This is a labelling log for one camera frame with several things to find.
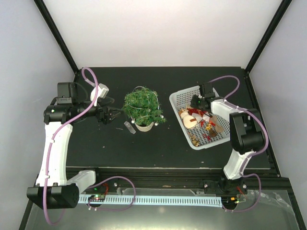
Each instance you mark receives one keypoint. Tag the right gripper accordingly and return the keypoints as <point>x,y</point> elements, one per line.
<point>193,104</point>

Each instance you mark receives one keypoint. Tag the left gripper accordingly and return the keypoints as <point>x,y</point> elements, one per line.
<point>104,118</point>

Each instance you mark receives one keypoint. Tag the silver white ribbon bow ornament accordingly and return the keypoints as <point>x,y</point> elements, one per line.
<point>200,118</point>

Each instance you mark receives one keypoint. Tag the white perforated plastic basket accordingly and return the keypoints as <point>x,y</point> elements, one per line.
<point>180,100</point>

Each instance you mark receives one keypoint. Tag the small green christmas tree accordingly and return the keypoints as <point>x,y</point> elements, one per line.
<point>143,108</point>

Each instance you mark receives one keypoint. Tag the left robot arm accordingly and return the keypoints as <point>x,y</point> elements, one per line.
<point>52,189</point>

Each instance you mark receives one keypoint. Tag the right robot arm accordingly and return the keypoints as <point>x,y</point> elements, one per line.
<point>247,134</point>

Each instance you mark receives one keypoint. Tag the wooden snowman ornament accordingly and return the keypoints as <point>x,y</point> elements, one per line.
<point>188,120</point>

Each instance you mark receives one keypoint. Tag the brown pine cone ornament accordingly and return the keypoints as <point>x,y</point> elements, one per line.
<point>212,133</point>

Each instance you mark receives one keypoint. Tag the gold bell ornament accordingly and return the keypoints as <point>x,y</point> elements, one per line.
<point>195,143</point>

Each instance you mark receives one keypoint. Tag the small circuit board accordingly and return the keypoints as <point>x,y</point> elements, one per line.
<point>96,198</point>

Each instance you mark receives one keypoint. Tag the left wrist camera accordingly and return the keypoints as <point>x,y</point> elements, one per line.
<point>101,93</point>

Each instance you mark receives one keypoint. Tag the left black frame post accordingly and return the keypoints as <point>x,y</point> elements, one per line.
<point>40,4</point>

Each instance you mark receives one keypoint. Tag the black frame post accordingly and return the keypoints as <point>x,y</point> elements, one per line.
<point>40,4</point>
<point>281,10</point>

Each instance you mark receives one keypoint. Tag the light blue slotted cable duct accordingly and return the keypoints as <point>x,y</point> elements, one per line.
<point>198,201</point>

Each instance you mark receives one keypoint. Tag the right black frame post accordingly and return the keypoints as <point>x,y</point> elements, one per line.
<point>281,10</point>

